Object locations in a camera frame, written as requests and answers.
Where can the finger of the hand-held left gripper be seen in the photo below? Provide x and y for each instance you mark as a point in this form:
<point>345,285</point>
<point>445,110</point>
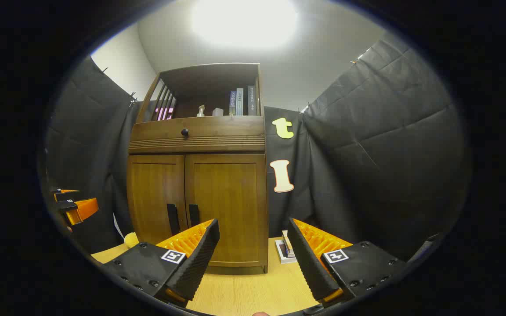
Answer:
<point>84,209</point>
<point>62,192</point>

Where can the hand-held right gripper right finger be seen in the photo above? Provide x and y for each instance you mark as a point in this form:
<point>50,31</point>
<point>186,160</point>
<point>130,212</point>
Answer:
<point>308,263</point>

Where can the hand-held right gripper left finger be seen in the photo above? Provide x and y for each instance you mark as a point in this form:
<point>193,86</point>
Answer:
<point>200,259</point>

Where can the wooden shoe cabinet door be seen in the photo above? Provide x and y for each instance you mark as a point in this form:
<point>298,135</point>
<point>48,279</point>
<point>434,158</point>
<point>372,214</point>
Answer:
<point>231,193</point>
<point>156,188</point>

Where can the brown wooden shoe cabinet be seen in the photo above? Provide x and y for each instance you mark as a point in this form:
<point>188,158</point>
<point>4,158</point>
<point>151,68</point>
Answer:
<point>196,145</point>

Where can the white sheet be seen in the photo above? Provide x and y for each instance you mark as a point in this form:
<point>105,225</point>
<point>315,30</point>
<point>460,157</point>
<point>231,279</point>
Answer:
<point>117,226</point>

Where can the pale yellow object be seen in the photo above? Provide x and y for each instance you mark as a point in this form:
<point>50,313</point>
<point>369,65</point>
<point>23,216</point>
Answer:
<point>131,240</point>

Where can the wooden drawer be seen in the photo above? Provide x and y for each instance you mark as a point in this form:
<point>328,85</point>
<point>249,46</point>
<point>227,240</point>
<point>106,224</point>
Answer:
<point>226,127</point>

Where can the small white box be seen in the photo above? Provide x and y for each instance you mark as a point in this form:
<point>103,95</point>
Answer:
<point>218,112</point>

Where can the blue book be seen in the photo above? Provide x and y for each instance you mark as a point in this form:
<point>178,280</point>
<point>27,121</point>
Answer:
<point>232,104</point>

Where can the light grey book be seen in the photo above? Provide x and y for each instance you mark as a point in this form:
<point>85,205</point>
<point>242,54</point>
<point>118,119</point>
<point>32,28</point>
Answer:
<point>239,103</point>

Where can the dark grey book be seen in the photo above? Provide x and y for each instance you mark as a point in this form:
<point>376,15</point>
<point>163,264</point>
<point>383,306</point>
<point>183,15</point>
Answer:
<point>252,102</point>

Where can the large ceiling light panel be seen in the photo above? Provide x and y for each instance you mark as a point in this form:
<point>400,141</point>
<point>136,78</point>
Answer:
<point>244,22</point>

